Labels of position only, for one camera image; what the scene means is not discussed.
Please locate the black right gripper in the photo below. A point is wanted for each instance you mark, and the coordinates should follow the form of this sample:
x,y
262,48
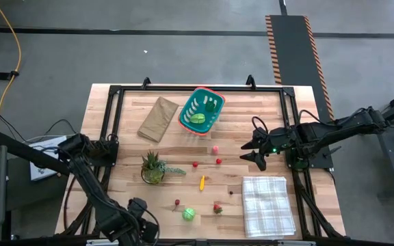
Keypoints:
x,y
279,140

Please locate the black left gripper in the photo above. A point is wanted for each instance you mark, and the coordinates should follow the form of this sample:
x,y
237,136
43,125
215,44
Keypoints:
x,y
144,220

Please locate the red toy cherry with stem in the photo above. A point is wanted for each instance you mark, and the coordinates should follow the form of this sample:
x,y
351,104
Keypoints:
x,y
177,202

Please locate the red toy tomato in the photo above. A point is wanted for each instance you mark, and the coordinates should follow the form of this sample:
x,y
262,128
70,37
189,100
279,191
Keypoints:
x,y
219,161

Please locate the pink toy peach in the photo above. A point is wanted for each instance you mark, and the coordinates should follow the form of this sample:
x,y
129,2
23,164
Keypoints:
x,y
215,149

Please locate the green toy cabbage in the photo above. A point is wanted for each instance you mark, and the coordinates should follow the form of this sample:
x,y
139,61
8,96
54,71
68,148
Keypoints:
x,y
188,214

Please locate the light green toy vegetable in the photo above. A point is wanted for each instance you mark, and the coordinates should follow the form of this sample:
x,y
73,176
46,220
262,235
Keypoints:
x,y
197,118

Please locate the red toy strawberry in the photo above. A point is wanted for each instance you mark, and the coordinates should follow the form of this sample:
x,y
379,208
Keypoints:
x,y
217,208

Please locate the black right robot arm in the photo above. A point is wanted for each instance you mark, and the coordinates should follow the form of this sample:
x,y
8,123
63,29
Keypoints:
x,y
354,123

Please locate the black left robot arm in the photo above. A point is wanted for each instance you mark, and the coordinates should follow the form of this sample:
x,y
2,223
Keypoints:
x,y
94,191

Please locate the potted succulent plant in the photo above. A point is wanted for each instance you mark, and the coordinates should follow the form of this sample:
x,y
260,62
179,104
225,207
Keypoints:
x,y
152,171

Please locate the white plaid towel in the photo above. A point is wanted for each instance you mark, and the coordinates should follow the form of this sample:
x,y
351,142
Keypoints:
x,y
269,205

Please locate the dark green toy vegetable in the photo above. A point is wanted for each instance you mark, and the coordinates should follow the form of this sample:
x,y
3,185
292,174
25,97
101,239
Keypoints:
x,y
210,106

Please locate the teal basket with orange rim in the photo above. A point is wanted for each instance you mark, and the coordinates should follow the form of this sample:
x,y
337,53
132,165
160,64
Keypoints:
x,y
198,93

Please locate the black floor mat striped edges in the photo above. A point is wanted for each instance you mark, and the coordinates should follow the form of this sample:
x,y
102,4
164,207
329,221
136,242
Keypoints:
x,y
292,68

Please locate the brown paper bag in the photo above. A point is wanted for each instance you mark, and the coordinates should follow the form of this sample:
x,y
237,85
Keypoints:
x,y
157,119

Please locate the white booklet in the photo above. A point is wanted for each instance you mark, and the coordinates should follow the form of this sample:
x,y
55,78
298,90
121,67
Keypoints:
x,y
41,173

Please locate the black rig support beam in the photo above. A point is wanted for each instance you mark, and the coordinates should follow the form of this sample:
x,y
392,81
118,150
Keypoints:
x,y
19,147

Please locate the grey metal bracket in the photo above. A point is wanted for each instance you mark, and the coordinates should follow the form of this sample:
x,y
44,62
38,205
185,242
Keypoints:
x,y
104,242
296,243

